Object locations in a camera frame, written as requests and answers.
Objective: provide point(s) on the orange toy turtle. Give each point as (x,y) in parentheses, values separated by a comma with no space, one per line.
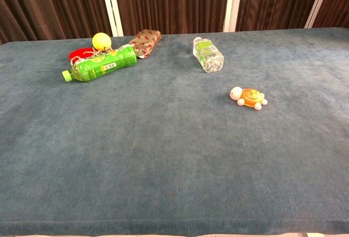
(250,97)

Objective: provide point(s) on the red plate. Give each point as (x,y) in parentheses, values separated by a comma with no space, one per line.
(79,54)

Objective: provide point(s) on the blue table cloth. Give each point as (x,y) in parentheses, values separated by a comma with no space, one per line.
(163,144)

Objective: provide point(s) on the clear plastic water bottle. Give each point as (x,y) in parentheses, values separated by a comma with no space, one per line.
(209,55)

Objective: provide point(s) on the brown patterned snack wrapper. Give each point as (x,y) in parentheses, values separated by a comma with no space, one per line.
(145,42)

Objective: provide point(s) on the green tea bottle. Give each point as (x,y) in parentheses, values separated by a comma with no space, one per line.
(103,64)

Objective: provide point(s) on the yellow ball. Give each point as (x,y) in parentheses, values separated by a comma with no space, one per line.
(101,40)

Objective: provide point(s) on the brown pleated curtain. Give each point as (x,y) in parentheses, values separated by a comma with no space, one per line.
(174,2)

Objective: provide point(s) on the white frame post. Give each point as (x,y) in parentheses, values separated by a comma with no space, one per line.
(319,1)
(111,5)
(233,2)

